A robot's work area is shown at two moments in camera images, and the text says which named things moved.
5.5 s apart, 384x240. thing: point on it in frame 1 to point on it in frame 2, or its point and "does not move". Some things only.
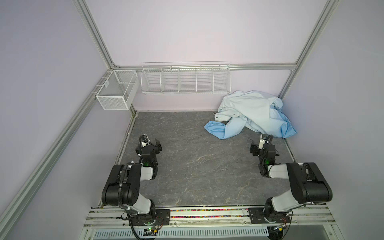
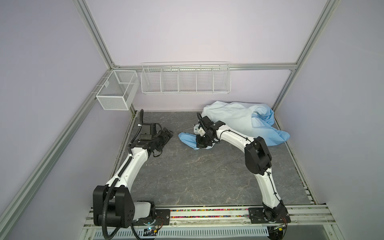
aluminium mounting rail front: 303,217 does not move
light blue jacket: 256,110 to 248,120
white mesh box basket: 118,91 does not move
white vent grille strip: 101,234 does not move
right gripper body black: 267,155 to 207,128
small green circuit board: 150,231 does not move
